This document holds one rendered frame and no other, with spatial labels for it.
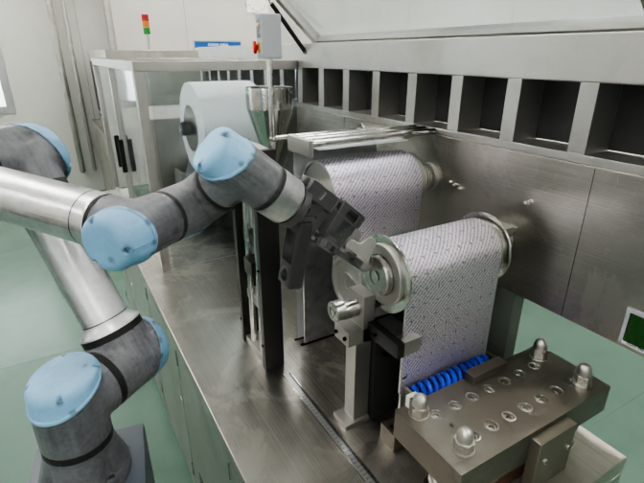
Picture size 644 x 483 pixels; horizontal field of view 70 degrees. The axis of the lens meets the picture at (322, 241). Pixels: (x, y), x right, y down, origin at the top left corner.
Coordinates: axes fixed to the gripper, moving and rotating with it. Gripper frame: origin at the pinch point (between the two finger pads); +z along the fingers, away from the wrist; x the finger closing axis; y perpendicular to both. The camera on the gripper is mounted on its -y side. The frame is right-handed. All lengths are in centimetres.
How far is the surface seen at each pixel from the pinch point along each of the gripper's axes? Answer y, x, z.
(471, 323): 3.0, -7.7, 26.0
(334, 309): -8.9, 1.3, 1.3
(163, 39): 100, 548, 39
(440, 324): -0.6, -7.7, 17.8
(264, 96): 26, 65, -8
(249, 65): 37, 94, -6
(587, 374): 7.0, -25.0, 40.4
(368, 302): -4.6, -0.4, 5.9
